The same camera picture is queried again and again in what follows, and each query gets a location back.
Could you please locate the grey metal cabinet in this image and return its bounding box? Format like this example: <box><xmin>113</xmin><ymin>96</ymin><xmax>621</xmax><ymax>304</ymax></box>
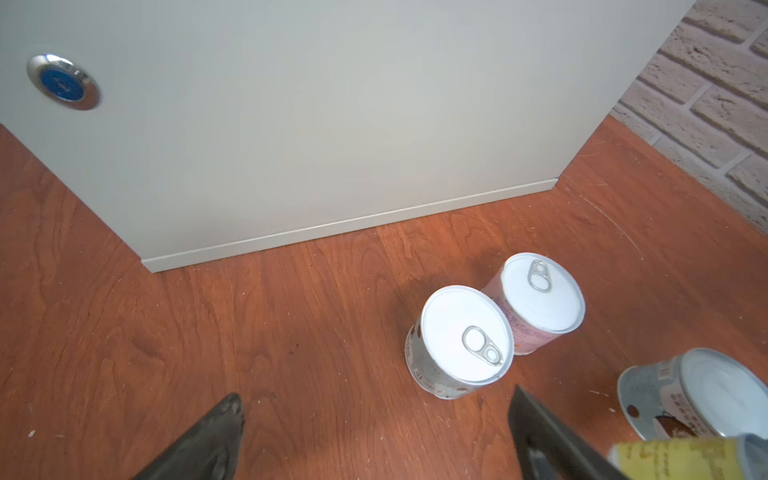
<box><xmin>1</xmin><ymin>1</ymin><xmax>691</xmax><ymax>272</ymax></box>

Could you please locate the yellow label pull-tab can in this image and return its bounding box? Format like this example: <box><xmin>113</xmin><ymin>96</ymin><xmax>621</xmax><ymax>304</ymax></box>
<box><xmin>607</xmin><ymin>434</ymin><xmax>767</xmax><ymax>480</ymax></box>

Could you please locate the pink label pull-tab can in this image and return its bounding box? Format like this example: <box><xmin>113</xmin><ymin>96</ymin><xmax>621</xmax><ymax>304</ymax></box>
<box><xmin>482</xmin><ymin>252</ymin><xmax>586</xmax><ymax>356</ymax></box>

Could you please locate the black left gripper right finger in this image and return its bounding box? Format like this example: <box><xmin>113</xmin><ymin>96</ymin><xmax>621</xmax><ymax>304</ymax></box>
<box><xmin>508</xmin><ymin>385</ymin><xmax>625</xmax><ymax>480</ymax></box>

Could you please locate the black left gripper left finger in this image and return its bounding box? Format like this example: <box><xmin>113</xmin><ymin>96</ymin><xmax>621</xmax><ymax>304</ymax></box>
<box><xmin>134</xmin><ymin>393</ymin><xmax>245</xmax><ymax>480</ymax></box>

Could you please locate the plain lid silver can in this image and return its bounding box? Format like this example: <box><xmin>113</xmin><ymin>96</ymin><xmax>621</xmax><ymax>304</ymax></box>
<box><xmin>617</xmin><ymin>348</ymin><xmax>767</xmax><ymax>441</ymax></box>

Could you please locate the grey label pull-tab can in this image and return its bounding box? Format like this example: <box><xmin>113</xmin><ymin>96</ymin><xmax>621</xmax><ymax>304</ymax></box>
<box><xmin>404</xmin><ymin>285</ymin><xmax>515</xmax><ymax>400</ymax></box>

